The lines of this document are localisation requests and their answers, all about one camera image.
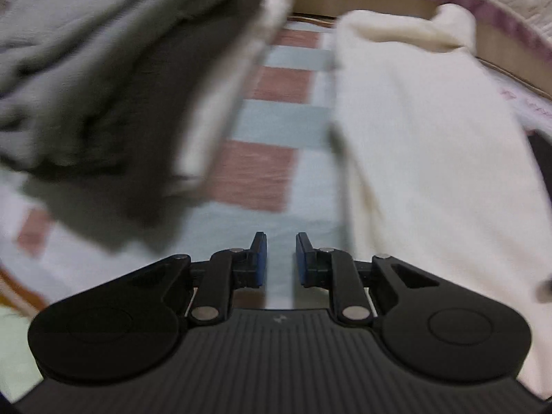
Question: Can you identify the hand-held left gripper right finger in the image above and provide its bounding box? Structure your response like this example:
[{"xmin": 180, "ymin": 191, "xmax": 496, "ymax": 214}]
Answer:
[{"xmin": 294, "ymin": 232, "xmax": 445, "ymax": 326}]

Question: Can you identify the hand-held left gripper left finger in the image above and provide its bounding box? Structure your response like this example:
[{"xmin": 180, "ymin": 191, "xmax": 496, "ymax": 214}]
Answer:
[{"xmin": 114, "ymin": 231, "xmax": 268, "ymax": 326}]

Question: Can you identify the white waffle shirt green trim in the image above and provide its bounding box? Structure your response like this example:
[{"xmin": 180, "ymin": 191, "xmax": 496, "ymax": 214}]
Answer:
[{"xmin": 330, "ymin": 3, "xmax": 552, "ymax": 400}]

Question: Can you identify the grey garment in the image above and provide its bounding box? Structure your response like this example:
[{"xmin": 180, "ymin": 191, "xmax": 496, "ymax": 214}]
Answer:
[{"xmin": 0, "ymin": 0, "xmax": 270, "ymax": 255}]

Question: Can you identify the pale green sheet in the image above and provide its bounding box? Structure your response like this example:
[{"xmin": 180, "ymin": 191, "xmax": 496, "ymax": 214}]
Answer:
[{"xmin": 0, "ymin": 302, "xmax": 46, "ymax": 400}]

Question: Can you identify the dark cloth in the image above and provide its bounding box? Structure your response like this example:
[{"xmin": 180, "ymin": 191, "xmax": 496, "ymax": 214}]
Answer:
[{"xmin": 528, "ymin": 129, "xmax": 552, "ymax": 190}]

